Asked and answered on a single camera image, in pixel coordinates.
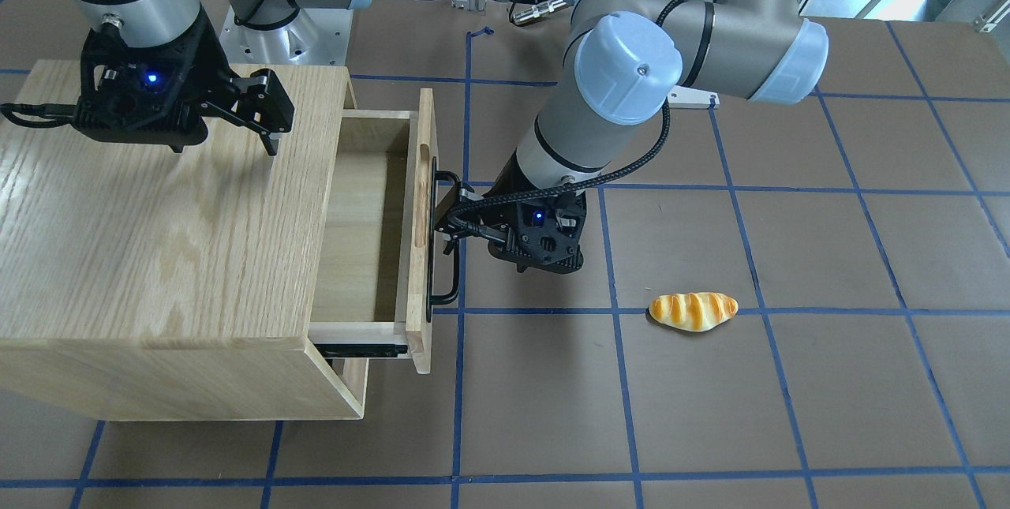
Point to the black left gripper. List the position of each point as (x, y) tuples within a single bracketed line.
[(499, 195)]

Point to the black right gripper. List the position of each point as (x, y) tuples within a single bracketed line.
[(207, 65)]

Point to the wooden drawer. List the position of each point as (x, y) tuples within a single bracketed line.
[(374, 280)]

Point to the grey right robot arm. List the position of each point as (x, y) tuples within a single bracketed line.
[(274, 32)]

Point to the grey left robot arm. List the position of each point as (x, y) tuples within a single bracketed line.
[(609, 114)]

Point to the light wooden drawer cabinet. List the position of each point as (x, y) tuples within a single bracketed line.
[(143, 285)]

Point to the silver metal connector plug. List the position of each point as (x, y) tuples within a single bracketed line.
[(537, 12)]

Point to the glazed bread roll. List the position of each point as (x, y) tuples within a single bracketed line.
[(694, 312)]

